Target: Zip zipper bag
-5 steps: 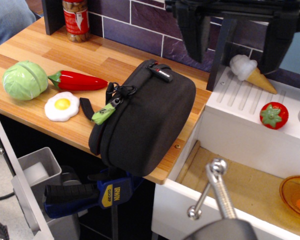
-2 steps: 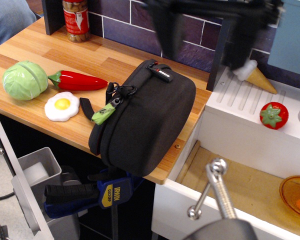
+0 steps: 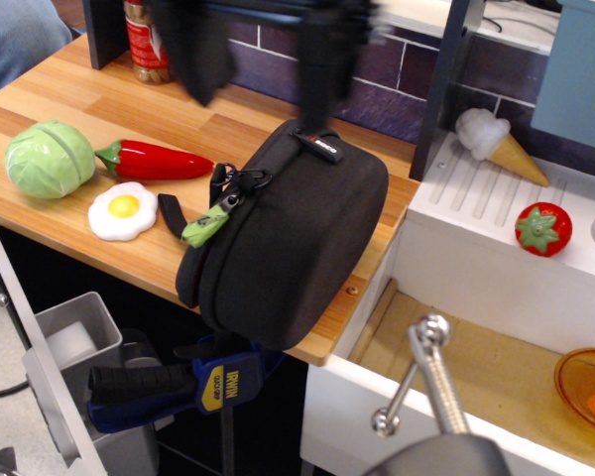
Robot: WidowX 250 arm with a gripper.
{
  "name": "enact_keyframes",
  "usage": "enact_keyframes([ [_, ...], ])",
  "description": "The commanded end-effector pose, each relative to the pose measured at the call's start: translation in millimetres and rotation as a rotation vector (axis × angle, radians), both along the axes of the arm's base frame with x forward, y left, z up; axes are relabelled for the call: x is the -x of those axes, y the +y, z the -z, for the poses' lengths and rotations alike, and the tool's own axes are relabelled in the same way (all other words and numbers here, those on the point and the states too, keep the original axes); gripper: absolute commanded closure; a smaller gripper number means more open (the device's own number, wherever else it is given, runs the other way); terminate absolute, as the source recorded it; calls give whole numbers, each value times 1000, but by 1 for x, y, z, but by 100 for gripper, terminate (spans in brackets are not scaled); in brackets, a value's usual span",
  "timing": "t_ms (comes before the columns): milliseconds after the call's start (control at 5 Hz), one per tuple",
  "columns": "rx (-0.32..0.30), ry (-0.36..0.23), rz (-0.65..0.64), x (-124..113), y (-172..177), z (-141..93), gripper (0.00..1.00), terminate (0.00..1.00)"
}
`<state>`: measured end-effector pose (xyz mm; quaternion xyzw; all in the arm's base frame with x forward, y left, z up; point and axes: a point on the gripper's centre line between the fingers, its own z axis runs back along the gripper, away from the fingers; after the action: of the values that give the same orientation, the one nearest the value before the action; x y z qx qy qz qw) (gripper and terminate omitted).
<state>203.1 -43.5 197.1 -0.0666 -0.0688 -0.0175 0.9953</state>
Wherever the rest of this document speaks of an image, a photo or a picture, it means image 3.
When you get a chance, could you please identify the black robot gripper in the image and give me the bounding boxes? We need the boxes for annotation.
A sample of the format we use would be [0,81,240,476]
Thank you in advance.
[148,0,380,130]

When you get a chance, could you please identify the green zipper pull tab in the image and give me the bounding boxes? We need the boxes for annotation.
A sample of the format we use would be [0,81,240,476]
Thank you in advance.
[181,205,229,248]

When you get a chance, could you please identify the black zipper case bag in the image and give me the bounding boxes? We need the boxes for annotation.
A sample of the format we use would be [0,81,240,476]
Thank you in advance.
[176,120,389,350]

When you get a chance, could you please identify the nut jar with red label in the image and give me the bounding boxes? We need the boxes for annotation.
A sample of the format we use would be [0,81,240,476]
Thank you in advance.
[123,0,173,85]

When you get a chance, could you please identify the red toy chili pepper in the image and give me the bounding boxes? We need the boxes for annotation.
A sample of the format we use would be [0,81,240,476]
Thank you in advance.
[94,139,214,180]

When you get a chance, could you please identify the toy fried egg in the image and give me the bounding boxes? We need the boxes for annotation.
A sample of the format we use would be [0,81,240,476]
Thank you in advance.
[88,181,158,241]

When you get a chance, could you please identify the toy ice cream cone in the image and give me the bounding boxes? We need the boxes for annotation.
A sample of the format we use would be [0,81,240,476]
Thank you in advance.
[455,108,550,187]

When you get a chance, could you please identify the green toy cabbage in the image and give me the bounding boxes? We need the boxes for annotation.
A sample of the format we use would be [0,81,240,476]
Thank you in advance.
[4,120,96,199]

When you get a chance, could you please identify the person in blue jeans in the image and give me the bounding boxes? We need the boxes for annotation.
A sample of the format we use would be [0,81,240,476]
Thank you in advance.
[0,1,73,89]

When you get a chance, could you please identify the blue yellow bar clamp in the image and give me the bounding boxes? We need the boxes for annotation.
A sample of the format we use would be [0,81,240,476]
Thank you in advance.
[86,332,288,435]

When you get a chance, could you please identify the chrome toy faucet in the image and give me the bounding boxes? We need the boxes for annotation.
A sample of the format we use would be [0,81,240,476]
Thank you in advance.
[371,312,471,437]

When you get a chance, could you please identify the red toy tomato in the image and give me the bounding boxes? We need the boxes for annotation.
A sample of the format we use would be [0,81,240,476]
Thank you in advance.
[515,202,573,258]

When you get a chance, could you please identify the grey metal bin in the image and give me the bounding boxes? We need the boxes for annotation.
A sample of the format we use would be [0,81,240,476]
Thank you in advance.
[35,292,123,414]

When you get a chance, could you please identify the white toy sink unit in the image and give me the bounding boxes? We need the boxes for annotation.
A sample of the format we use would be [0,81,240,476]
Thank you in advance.
[300,135,595,475]

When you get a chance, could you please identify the dark grey shelf post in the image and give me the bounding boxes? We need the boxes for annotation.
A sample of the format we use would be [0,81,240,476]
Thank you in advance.
[82,0,129,70]

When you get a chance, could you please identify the black wrist strap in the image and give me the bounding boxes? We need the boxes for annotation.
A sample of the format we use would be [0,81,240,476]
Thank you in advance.
[157,192,189,235]

